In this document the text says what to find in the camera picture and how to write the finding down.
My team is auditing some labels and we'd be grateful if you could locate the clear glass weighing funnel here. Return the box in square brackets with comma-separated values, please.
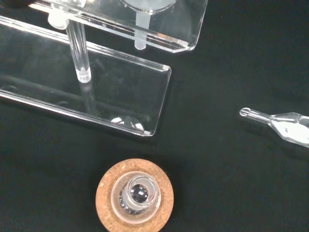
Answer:
[239, 107, 309, 148]

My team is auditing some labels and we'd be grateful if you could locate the cork ring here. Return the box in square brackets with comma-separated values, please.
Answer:
[95, 158, 175, 232]

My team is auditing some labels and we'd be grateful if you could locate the clear acrylic funnel stand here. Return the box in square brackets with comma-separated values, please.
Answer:
[0, 0, 209, 137]

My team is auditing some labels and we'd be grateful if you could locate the black bench cloth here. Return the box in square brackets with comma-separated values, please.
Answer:
[0, 0, 309, 232]

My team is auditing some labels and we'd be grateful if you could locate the small round-bottom glass flask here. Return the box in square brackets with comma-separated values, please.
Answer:
[110, 171, 162, 225]

